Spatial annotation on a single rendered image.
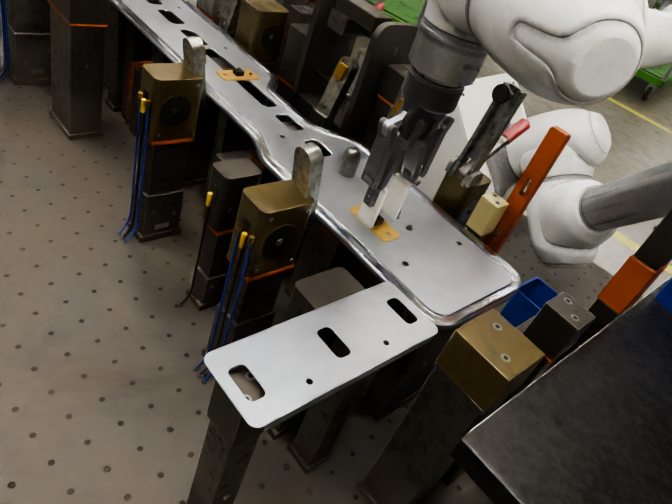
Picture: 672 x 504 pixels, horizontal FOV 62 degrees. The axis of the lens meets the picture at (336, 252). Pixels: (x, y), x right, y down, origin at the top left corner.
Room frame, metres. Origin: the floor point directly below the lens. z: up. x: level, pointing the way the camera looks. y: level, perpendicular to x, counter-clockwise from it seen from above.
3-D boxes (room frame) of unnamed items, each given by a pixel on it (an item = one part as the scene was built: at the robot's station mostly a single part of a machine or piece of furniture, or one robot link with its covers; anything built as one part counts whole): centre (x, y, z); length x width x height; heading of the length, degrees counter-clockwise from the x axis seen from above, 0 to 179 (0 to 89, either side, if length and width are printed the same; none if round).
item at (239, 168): (0.73, 0.20, 0.84); 0.10 x 0.05 x 0.29; 144
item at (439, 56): (0.72, -0.04, 1.27); 0.09 x 0.09 x 0.06
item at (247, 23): (1.27, 0.33, 0.89); 0.12 x 0.08 x 0.38; 144
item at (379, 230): (0.72, -0.04, 1.01); 0.08 x 0.04 x 0.01; 54
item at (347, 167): (0.83, 0.03, 1.02); 0.03 x 0.03 x 0.07
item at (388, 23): (1.14, 0.11, 0.94); 0.18 x 0.13 x 0.49; 54
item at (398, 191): (0.74, -0.05, 1.04); 0.03 x 0.01 x 0.07; 54
